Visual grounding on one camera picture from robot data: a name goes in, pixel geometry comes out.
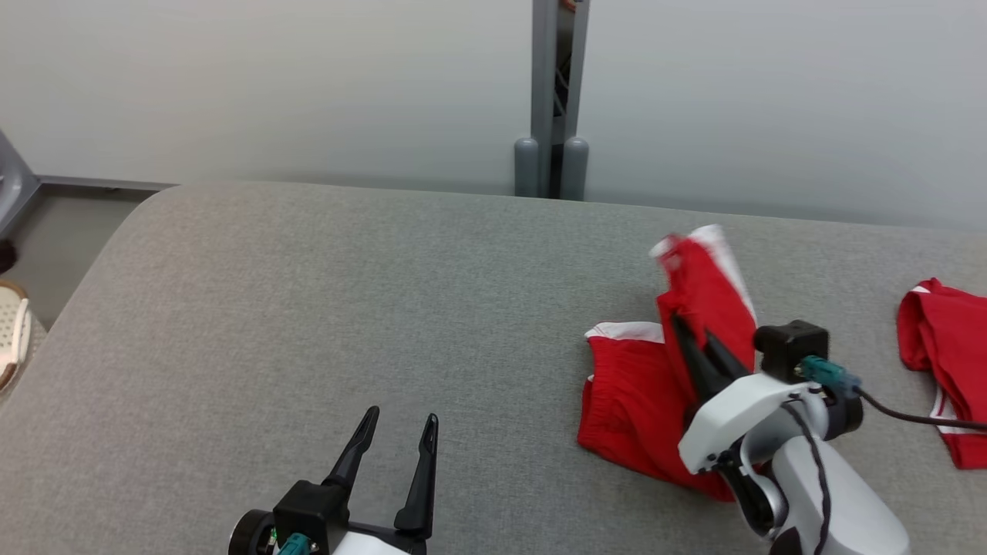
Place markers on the black caster wheel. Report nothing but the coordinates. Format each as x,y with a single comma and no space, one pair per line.
6,257

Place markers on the beige woven laundry basket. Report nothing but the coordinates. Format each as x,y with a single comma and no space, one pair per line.
14,331

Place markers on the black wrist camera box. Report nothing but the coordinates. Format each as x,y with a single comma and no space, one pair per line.
790,347
308,505

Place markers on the grey metal frame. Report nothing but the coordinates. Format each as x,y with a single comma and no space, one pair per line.
15,193

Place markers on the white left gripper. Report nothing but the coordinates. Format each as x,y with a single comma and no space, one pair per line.
378,543

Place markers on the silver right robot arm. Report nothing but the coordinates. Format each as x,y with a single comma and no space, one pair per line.
856,509

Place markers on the red white-striped shorts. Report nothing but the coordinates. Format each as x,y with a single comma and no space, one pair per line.
632,401

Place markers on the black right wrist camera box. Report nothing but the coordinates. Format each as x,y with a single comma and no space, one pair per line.
790,347

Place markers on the red white basketball jersey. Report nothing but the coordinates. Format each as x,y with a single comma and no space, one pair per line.
956,339

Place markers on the grey metal post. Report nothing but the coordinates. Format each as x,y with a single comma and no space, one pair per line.
544,77

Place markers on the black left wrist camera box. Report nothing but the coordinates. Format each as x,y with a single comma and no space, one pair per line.
308,505

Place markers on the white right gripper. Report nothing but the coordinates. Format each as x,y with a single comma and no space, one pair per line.
732,412

